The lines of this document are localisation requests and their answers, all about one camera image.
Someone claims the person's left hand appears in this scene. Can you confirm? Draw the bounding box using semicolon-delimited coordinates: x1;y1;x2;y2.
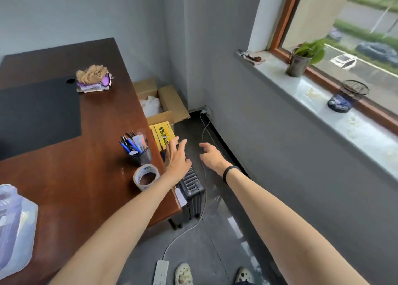
164;136;192;188

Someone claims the person's right hand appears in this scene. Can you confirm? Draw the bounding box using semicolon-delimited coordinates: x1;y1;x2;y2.
199;142;233;176

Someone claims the person's left forearm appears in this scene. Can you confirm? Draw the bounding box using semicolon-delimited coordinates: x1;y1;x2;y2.
50;171;184;285

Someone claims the person's right forearm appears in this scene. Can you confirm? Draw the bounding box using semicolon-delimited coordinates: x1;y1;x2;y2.
224;168;370;285

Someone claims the yellow printed box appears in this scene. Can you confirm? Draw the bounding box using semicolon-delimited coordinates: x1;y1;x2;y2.
149;121;176;152

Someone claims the black mesh pen cup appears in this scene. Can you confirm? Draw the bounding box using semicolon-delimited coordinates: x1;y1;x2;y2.
127;139;153;167

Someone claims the black wristband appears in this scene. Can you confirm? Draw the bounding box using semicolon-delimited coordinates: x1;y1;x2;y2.
222;166;242;185

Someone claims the black ribbed suitcase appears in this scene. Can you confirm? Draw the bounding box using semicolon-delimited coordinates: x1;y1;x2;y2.
168;159;205;231

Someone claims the bunch of pens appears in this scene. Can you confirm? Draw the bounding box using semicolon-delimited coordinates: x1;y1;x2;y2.
119;130;147;156

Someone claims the open cardboard box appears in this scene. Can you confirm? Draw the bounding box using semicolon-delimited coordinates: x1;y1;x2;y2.
133;76;191;130

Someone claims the white plastic bag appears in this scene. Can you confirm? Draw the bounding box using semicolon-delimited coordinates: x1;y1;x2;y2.
140;96;164;118

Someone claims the clear tape roll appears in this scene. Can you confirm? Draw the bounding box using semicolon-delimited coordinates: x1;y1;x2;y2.
133;164;161;191

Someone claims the white luggage tag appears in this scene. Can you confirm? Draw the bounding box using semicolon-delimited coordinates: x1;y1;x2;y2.
174;187;188;208

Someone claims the brown wooden desk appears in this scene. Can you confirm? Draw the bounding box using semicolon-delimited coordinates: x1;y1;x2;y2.
0;38;182;285

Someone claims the brown crumpled item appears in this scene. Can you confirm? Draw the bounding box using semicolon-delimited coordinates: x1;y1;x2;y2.
238;49;267;66

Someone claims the pile of folded cloths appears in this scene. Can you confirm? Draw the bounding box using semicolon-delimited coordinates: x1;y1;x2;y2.
76;65;113;93

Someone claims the white stone window sill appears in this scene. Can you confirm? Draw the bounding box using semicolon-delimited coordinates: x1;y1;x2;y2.
235;50;398;183

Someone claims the grey plant pot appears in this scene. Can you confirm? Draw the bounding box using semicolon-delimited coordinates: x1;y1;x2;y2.
286;50;313;78

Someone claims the white power strip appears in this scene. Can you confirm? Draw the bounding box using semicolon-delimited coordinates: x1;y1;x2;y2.
153;259;170;285

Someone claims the person's left white clog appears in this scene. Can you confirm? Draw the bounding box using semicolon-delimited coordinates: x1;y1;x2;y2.
174;263;194;285

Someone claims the person's white clog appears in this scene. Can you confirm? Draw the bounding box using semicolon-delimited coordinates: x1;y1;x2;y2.
174;263;194;285
235;266;257;285

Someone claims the person's right white clog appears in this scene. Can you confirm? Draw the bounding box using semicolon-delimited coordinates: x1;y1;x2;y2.
235;266;257;285

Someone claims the black desk mat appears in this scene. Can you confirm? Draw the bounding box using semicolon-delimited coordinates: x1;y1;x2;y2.
0;76;82;161

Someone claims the green leafy plant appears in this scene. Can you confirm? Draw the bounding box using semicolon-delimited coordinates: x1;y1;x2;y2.
294;38;327;65

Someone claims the empty black mesh cup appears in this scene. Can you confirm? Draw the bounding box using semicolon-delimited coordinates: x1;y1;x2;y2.
327;80;370;114

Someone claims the white car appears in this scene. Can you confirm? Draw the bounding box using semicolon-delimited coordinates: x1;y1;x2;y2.
329;54;358;71

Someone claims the beige roller blind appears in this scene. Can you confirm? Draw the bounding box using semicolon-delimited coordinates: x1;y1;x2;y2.
282;0;359;51

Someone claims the clear plastic bag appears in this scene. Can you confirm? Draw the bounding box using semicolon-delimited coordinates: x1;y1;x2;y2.
0;184;39;280

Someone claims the dark blue car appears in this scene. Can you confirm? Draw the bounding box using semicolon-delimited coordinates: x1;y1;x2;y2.
355;41;398;68

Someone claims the white power cable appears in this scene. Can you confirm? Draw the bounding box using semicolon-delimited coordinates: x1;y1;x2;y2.
161;111;225;261

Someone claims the brown wooden window frame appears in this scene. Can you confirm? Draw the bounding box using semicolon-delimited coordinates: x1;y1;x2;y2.
269;0;398;127

